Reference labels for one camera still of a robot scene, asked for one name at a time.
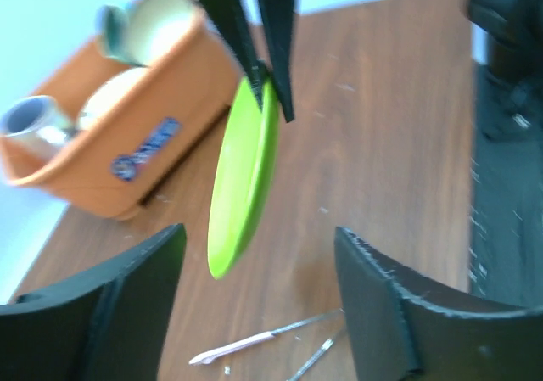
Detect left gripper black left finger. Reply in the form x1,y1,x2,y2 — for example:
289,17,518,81
1,224,187,380

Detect pink metal tongs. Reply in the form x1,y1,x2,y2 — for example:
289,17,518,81
188,307,347,381

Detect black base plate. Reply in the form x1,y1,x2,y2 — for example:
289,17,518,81
468,64,542,307

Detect lavender mug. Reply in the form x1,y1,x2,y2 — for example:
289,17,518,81
1,95,79,161

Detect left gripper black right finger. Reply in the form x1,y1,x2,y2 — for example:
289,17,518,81
334,227,542,380

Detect green ceramic mug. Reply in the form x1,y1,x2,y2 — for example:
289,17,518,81
97,5,147,67

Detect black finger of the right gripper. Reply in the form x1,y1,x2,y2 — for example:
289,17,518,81
258,0,296,123
199,0,266,105

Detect small cream floral plate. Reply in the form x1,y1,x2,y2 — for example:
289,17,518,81
76,67,148,130

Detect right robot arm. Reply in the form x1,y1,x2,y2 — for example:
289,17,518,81
199,0,542,142

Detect orange plastic bin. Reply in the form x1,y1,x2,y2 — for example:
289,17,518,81
1,0,239,220

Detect small lime green plate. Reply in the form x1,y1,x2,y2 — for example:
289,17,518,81
207,77,279,279

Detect cream bowl with dark rim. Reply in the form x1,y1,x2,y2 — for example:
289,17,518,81
123,0,198,66

